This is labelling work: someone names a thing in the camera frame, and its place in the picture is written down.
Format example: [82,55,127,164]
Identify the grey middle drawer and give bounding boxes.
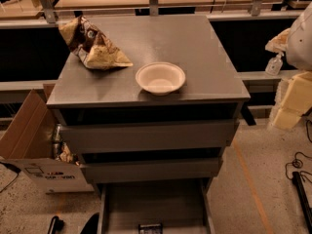
[81,158,222,183]

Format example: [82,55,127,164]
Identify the blue rxbar snack bar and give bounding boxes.
[138,223,163,234]

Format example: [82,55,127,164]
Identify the grey drawer cabinet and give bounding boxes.
[46,14,252,234]

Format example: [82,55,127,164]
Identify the metal can in box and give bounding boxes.
[52,124,62,158]

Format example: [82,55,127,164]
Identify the grey open bottom drawer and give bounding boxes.
[97,179,216,234]

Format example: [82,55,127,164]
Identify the black floor bar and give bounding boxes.
[292,172,312,234]

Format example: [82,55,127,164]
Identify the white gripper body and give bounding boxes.
[265,28,290,53]

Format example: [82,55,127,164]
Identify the open cardboard box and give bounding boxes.
[0,90,93,193]

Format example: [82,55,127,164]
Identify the snack bag in box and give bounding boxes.
[58,143,79,164]

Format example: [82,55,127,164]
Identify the clear sanitizer pump bottle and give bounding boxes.
[265,53,284,75]

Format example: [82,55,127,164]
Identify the grey top drawer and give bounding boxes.
[60,120,239,154]

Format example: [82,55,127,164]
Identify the black handle object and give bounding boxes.
[47,215,64,234]

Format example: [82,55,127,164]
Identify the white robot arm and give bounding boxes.
[265,3,312,71]

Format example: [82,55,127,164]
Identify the white paper bowl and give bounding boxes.
[136,62,186,96]

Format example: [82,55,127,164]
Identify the metal railing frame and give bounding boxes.
[0,0,311,28]

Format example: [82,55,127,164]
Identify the crumpled chip bag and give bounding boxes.
[58,16,133,70]

